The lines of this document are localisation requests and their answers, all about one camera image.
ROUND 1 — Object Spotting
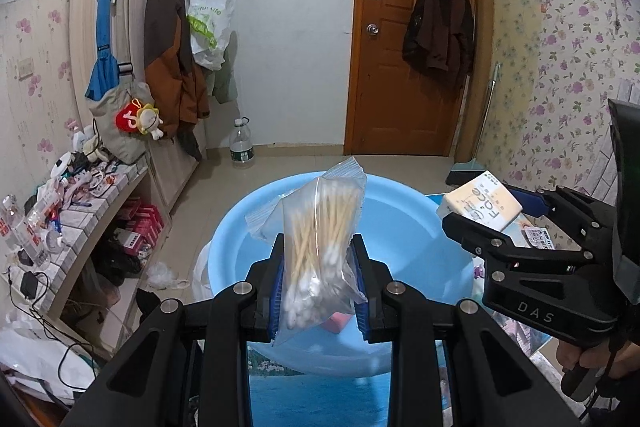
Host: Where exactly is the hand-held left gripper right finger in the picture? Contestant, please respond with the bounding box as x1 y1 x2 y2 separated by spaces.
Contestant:
351 233 583 427

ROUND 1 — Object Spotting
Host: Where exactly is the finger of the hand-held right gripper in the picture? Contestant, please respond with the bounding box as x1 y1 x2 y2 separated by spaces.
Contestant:
510 186 615 248
442 212 601 273

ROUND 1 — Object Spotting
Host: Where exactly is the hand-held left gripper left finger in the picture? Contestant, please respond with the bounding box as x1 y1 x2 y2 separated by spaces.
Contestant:
60 232 286 427

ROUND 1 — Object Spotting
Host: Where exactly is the white and orange tissue pack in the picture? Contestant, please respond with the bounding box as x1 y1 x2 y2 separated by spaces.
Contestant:
436 170 523 233

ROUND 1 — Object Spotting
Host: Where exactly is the pink roll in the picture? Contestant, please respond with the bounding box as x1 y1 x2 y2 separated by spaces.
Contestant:
322 312 353 334

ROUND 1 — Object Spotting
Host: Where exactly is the bag of cotton swabs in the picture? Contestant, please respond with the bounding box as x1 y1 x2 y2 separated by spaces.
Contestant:
245 157 368 347

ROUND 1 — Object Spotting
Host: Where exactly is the light blue plastic basin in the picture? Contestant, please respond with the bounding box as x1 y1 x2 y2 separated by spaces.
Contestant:
210 170 475 378

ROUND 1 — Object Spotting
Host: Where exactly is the person's right forearm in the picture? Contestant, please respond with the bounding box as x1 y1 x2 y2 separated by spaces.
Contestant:
585 357 640 427

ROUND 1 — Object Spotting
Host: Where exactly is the person's right hand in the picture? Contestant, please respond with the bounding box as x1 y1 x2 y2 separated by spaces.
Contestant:
556 339 608 375

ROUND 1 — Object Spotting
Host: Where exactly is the dustpan and broom set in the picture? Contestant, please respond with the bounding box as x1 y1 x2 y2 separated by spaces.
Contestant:
446 62 501 186

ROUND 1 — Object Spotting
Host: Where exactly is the crumpled white plastic bag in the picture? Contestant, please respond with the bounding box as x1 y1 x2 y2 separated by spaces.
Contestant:
145 261 192 290

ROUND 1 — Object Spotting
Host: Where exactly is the clear water bottle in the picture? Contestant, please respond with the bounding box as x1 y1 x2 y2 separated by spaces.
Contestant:
230 117 256 168

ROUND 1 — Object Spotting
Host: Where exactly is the stack of red boxes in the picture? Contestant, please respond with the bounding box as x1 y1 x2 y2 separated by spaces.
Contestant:
117 202 163 258

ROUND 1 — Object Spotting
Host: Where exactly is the brown wooden door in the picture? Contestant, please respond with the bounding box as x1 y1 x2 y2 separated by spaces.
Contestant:
345 0 476 158

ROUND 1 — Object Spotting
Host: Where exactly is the dark brown coat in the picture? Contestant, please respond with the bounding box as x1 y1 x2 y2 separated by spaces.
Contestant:
402 0 476 90

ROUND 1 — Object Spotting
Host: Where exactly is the cluttered white shelf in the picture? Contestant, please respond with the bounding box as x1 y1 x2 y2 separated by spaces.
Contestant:
0 152 151 358

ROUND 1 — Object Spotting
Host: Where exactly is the red and yellow plush toy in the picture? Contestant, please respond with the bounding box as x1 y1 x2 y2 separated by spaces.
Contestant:
116 99 165 142

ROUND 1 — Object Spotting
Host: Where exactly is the grey cloth bag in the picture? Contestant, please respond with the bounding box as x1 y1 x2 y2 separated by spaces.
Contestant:
89 82 156 165

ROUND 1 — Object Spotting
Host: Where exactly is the large white bag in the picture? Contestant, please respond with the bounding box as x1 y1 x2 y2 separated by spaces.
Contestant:
0 322 96 403

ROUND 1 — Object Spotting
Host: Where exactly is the brown and orange jacket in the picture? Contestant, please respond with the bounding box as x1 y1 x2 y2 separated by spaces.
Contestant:
144 0 211 162

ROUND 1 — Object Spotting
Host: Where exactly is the white and green plastic bag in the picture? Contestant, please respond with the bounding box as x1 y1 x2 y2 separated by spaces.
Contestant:
186 0 236 72

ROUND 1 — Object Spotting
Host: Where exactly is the blue garment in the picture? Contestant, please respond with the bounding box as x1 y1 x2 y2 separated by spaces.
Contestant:
84 0 121 102

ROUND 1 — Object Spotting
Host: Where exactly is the grey brick pattern wall panel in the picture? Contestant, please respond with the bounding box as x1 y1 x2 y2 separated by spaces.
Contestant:
585 77 640 208

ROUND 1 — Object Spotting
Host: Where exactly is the black power adapter with cable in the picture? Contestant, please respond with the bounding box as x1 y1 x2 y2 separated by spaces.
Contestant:
7 269 96 388

